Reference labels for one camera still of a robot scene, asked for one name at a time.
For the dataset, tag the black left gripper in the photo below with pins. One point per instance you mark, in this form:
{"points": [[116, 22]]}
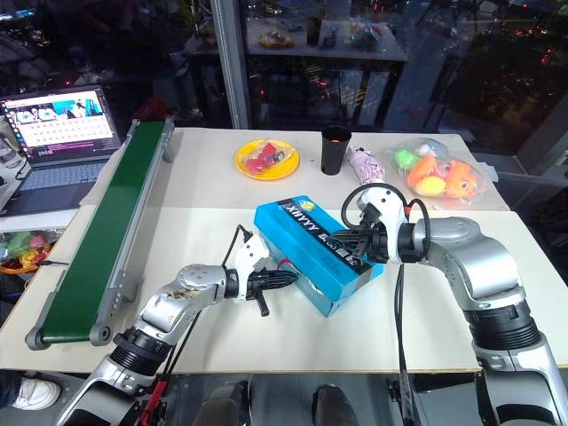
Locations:
{"points": [[259, 284]]}

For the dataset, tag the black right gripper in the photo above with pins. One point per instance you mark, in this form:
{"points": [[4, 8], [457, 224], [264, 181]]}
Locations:
{"points": [[378, 244]]}

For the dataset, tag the blue cardboard box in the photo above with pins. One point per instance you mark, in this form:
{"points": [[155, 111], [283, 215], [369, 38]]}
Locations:
{"points": [[293, 235]]}

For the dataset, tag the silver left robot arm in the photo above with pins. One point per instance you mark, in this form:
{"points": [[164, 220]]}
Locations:
{"points": [[173, 306]]}

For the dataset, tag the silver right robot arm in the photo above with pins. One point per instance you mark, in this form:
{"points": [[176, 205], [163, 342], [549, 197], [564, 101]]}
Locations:
{"points": [[483, 270]]}

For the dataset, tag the green conveyor belt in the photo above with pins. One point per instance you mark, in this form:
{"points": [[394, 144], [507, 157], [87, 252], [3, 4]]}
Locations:
{"points": [[102, 231]]}

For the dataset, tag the pink folded umbrella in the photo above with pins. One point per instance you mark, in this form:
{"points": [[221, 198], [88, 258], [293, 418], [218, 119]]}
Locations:
{"points": [[367, 168]]}

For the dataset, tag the black plastic cup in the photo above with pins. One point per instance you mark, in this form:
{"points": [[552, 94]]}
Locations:
{"points": [[335, 153]]}

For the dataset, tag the yellow lemon toy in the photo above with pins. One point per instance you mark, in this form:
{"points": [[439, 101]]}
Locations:
{"points": [[429, 186]]}

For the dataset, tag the green plush toy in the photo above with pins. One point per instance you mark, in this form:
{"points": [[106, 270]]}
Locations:
{"points": [[404, 158]]}

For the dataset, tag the orange carrot toy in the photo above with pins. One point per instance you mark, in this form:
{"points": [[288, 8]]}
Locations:
{"points": [[421, 171]]}

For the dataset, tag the yellow round plate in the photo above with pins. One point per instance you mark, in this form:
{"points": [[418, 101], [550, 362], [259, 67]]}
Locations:
{"points": [[284, 166]]}

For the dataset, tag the white plush toy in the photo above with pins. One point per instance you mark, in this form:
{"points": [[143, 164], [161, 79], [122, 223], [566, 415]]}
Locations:
{"points": [[429, 148]]}

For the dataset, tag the clear bag of red items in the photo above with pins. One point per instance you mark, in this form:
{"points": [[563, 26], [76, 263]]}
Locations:
{"points": [[262, 156]]}

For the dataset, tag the orange fish plush toy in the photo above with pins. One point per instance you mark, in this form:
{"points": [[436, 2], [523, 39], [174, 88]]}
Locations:
{"points": [[461, 179]]}

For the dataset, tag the clear plastic toy bag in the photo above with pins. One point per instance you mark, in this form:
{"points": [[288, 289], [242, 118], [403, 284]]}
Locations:
{"points": [[483, 184]]}

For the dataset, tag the grey window pillar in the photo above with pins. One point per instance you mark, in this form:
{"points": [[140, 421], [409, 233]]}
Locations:
{"points": [[231, 62]]}

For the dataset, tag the bag of colourful toys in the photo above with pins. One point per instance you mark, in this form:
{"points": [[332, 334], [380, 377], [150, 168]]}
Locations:
{"points": [[26, 244]]}

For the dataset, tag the grey open laptop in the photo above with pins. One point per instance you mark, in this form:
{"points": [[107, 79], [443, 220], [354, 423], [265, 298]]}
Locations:
{"points": [[62, 137]]}

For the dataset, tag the white sneaker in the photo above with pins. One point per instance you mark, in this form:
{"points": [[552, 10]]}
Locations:
{"points": [[35, 392]]}

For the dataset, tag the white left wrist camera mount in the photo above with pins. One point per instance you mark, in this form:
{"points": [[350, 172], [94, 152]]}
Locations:
{"points": [[249, 255]]}

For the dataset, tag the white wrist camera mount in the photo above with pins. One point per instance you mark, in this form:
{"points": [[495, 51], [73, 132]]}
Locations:
{"points": [[249, 255], [390, 208]]}

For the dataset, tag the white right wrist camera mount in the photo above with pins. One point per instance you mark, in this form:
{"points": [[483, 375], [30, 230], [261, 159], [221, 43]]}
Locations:
{"points": [[390, 208]]}

